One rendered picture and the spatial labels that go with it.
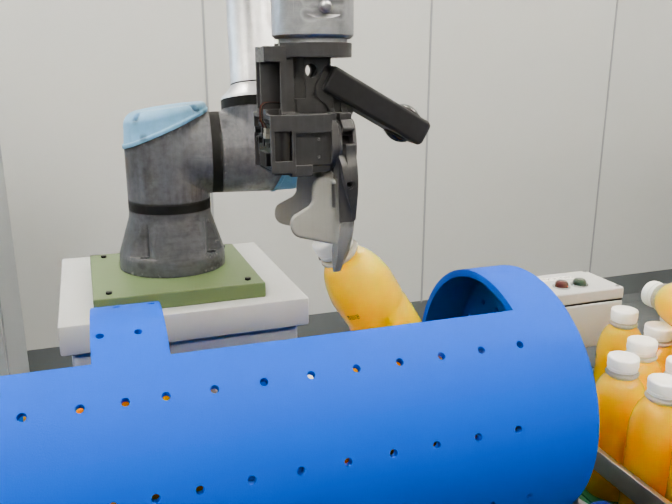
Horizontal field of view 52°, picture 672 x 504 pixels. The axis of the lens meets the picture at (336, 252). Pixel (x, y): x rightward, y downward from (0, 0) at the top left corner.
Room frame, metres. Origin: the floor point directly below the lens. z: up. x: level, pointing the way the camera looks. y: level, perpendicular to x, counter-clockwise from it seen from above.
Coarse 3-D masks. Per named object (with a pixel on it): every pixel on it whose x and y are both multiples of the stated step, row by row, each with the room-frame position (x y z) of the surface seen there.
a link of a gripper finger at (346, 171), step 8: (344, 136) 0.65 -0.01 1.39; (344, 144) 0.63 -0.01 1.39; (352, 144) 0.63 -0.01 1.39; (344, 152) 0.63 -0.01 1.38; (352, 152) 0.63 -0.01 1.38; (344, 160) 0.63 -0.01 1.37; (352, 160) 0.63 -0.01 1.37; (336, 168) 0.63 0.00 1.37; (344, 168) 0.62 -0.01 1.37; (352, 168) 0.62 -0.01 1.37; (336, 176) 0.63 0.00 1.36; (344, 176) 0.62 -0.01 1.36; (352, 176) 0.62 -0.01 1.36; (344, 184) 0.62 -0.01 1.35; (352, 184) 0.62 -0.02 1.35; (344, 192) 0.63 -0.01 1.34; (352, 192) 0.62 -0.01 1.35; (344, 200) 0.63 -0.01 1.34; (352, 200) 0.62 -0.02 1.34; (344, 208) 0.63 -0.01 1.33; (352, 208) 0.63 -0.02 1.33; (344, 216) 0.63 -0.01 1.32; (352, 216) 0.63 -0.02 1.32
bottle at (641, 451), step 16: (640, 400) 0.76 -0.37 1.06; (656, 400) 0.74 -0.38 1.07; (640, 416) 0.75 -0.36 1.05; (656, 416) 0.73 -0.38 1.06; (640, 432) 0.74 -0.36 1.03; (656, 432) 0.73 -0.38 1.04; (640, 448) 0.74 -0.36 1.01; (656, 448) 0.72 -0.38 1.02; (624, 464) 0.76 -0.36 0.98; (640, 464) 0.73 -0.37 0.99; (656, 464) 0.72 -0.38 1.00; (656, 480) 0.72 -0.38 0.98; (624, 496) 0.75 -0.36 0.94
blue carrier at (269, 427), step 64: (128, 320) 0.59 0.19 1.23; (448, 320) 0.64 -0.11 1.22; (512, 320) 0.65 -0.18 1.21; (0, 384) 0.50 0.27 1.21; (64, 384) 0.51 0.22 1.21; (128, 384) 0.52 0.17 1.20; (192, 384) 0.53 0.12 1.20; (256, 384) 0.54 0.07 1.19; (320, 384) 0.56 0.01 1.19; (384, 384) 0.57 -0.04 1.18; (448, 384) 0.58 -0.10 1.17; (512, 384) 0.60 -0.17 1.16; (576, 384) 0.62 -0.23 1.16; (0, 448) 0.47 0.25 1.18; (64, 448) 0.48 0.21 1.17; (128, 448) 0.49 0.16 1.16; (192, 448) 0.50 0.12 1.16; (256, 448) 0.51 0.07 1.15; (320, 448) 0.53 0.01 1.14; (384, 448) 0.54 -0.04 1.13; (448, 448) 0.56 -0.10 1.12; (512, 448) 0.58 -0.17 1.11; (576, 448) 0.60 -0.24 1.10
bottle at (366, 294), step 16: (352, 256) 0.66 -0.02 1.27; (368, 256) 0.66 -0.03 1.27; (336, 272) 0.65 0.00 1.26; (352, 272) 0.65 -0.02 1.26; (368, 272) 0.65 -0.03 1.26; (384, 272) 0.66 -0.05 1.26; (336, 288) 0.65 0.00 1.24; (352, 288) 0.64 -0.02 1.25; (368, 288) 0.65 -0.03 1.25; (384, 288) 0.65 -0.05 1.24; (400, 288) 0.68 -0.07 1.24; (336, 304) 0.66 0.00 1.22; (352, 304) 0.65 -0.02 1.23; (368, 304) 0.64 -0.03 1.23; (384, 304) 0.65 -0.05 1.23; (400, 304) 0.66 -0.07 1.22; (352, 320) 0.66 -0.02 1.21; (368, 320) 0.65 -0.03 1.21; (384, 320) 0.65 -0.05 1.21; (400, 320) 0.66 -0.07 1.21; (416, 320) 0.68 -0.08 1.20
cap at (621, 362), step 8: (616, 352) 0.83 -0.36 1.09; (624, 352) 0.83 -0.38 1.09; (608, 360) 0.82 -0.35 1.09; (616, 360) 0.81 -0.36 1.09; (624, 360) 0.81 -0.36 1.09; (632, 360) 0.81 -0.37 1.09; (608, 368) 0.82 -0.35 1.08; (616, 368) 0.81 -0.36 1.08; (624, 368) 0.80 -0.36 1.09; (632, 368) 0.80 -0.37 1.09
